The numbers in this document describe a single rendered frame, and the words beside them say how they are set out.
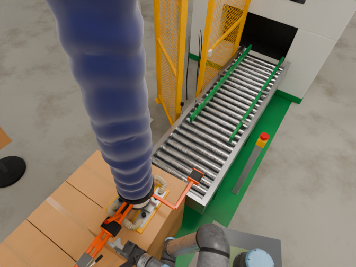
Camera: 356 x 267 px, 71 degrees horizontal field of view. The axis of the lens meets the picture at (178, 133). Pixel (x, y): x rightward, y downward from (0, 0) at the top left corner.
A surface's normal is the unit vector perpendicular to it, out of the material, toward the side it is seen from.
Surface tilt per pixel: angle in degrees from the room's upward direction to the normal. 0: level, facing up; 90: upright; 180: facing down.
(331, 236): 0
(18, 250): 0
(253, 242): 0
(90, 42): 97
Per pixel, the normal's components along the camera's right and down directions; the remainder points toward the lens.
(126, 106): 0.55, 0.63
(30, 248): 0.04, -0.61
